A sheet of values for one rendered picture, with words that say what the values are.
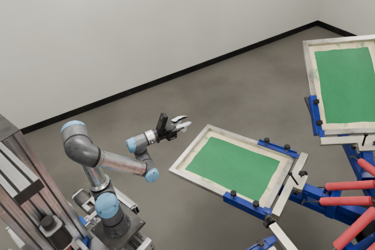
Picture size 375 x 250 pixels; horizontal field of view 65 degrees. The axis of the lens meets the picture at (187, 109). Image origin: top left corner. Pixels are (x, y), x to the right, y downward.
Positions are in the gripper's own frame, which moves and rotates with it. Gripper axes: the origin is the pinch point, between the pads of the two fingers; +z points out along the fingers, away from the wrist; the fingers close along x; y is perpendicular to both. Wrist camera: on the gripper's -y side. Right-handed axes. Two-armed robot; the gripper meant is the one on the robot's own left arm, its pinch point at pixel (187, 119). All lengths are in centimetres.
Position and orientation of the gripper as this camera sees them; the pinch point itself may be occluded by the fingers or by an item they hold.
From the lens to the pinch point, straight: 164.1
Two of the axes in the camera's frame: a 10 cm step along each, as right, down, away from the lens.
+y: 0.7, 7.0, 7.1
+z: 8.9, -3.6, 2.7
